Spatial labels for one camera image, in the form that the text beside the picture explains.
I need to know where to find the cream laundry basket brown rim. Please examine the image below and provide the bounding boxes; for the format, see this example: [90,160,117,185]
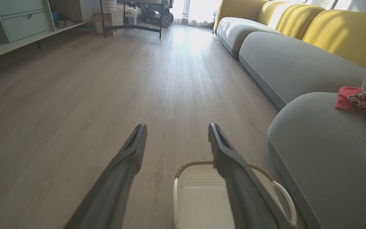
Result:
[173,160,298,229]

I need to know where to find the wheeled machine with black tyre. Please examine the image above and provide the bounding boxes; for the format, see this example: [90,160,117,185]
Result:
[140,0,175,28]

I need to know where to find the light grey sofa seat cushion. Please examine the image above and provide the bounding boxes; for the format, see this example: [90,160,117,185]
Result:
[216,17,283,59]

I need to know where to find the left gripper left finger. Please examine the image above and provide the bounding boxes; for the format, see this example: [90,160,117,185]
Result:
[64,124,148,229]

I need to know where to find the white sheer curtain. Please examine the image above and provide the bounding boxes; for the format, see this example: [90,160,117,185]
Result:
[173,0,219,27]

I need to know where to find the yellow sofa backrest cushion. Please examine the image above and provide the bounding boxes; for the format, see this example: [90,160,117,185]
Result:
[257,1,326,40]
[214,0,268,31]
[302,10,366,73]

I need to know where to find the pale green shelf cabinet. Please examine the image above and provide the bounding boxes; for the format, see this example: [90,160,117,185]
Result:
[0,0,101,64]

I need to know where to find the red jersey with patterned collar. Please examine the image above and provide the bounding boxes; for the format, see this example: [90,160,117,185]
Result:
[335,86,366,119]

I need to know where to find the cardboard box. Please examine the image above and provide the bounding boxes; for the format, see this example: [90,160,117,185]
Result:
[94,9,125,37]

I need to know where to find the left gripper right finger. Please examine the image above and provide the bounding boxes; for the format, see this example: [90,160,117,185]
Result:
[208,123,293,229]

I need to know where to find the black metal frame table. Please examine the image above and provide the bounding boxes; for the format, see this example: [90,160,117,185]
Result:
[99,0,165,39]

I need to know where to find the grey stitched sofa seat cushion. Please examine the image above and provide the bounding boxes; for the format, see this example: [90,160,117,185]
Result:
[267,92,366,229]

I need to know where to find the grey long sofa seat cushion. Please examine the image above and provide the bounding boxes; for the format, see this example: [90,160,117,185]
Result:
[238,31,366,110]

